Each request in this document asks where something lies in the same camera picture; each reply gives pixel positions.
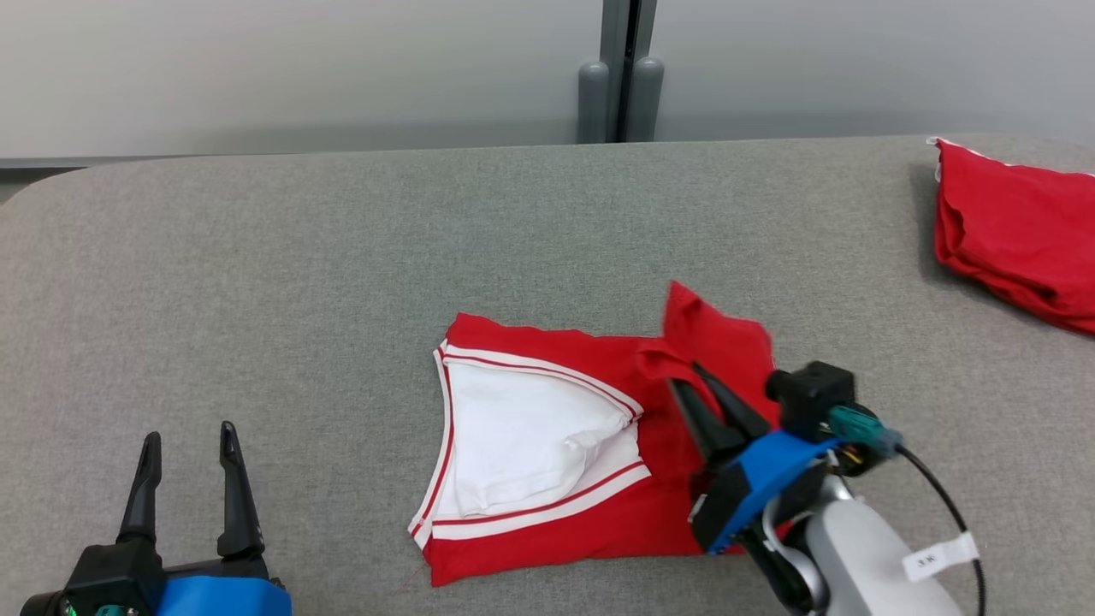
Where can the grey partition post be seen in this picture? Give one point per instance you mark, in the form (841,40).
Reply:
(616,51)

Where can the white paper label tag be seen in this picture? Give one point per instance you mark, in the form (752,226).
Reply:
(937,558)

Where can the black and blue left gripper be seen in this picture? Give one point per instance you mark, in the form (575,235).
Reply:
(222,595)

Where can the red shorts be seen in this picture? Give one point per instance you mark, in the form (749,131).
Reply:
(1026,231)

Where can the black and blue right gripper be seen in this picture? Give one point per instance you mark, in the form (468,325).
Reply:
(753,488)

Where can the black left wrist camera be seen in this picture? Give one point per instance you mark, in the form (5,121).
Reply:
(111,577)

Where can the red and white shirt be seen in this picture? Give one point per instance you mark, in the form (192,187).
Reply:
(530,428)

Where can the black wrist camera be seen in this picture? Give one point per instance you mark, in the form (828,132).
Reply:
(111,577)
(813,398)

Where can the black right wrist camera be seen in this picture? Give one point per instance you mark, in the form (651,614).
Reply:
(813,398)

